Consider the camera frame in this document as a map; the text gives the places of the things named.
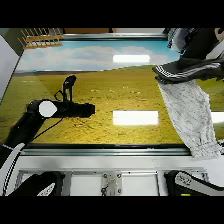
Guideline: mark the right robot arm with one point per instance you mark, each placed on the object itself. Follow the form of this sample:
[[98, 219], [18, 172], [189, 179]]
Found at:
[[174, 184]]

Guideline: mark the silver frame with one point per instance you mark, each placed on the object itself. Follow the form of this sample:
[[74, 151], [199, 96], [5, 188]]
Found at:
[[100, 152]]

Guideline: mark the brown wooden rack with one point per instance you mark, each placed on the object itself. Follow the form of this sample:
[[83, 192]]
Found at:
[[41, 39]]

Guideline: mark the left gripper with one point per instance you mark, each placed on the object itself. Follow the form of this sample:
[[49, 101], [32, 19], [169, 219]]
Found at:
[[83, 110]]

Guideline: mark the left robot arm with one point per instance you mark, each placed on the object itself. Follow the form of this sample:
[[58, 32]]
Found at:
[[23, 128]]

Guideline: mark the heap of clothes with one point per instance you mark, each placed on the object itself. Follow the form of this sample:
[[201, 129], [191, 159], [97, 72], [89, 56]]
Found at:
[[178, 37]]

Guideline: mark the grey speckled garment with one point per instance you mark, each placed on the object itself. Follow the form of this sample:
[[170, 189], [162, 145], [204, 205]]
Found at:
[[193, 116]]

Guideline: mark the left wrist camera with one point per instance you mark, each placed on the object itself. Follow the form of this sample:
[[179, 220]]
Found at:
[[69, 81]]

